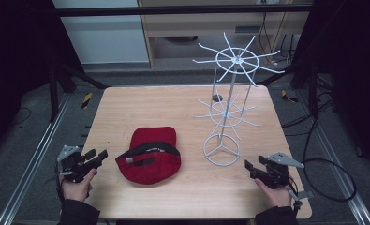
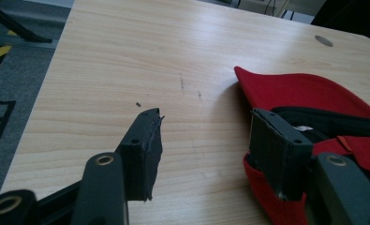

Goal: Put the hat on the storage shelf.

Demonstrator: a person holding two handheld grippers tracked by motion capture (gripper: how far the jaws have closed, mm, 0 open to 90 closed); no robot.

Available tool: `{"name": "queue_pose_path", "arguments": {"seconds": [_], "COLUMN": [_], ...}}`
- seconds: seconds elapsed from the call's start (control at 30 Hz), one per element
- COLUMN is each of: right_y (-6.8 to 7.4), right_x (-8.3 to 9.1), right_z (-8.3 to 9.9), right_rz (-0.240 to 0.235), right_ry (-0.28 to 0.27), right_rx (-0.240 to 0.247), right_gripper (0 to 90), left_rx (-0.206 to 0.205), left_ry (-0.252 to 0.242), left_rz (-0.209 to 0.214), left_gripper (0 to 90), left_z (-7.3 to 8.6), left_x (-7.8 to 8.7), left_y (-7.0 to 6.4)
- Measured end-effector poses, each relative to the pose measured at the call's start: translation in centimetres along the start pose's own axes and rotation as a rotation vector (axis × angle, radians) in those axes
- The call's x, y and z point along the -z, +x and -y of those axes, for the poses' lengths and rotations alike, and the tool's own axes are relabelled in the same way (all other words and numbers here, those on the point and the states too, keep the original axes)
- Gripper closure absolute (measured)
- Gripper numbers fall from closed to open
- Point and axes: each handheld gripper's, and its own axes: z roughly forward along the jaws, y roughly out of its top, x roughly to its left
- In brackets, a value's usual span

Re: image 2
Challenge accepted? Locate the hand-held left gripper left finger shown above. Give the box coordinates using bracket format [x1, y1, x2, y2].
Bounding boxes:
[114, 107, 166, 203]

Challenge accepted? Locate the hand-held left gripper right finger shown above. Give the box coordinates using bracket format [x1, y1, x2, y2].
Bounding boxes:
[248, 108, 315, 202]

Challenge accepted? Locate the red fabric bag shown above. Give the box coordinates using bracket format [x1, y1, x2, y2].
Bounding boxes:
[233, 66, 370, 225]

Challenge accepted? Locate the black metal stand leg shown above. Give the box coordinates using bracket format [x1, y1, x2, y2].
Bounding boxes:
[0, 0, 53, 44]

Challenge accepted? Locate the grey cable hole cover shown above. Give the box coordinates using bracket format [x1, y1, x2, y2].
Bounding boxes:
[314, 35, 334, 48]

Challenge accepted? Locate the black cable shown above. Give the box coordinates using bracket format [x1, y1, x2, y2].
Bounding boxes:
[263, 0, 279, 17]

